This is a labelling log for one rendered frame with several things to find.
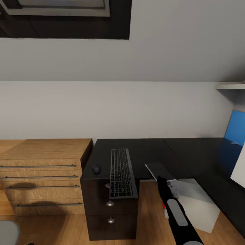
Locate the notebook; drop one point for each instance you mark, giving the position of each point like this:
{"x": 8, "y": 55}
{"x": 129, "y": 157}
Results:
{"x": 156, "y": 169}

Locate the monitor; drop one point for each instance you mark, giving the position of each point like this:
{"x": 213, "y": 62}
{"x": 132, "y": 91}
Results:
{"x": 238, "y": 174}

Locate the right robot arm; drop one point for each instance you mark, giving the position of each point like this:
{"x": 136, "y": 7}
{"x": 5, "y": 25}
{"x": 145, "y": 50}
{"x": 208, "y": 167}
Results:
{"x": 182, "y": 229}

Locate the room divider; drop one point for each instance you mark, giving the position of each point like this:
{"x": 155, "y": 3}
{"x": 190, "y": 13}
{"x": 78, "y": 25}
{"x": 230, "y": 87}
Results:
{"x": 236, "y": 128}

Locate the swivel chair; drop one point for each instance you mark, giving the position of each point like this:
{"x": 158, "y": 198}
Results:
{"x": 10, "y": 233}

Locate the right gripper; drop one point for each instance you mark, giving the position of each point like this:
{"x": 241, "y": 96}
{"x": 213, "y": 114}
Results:
{"x": 162, "y": 185}

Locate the mouse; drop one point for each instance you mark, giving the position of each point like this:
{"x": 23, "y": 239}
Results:
{"x": 96, "y": 168}

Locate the keyboard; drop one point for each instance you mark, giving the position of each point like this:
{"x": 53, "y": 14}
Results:
{"x": 122, "y": 182}

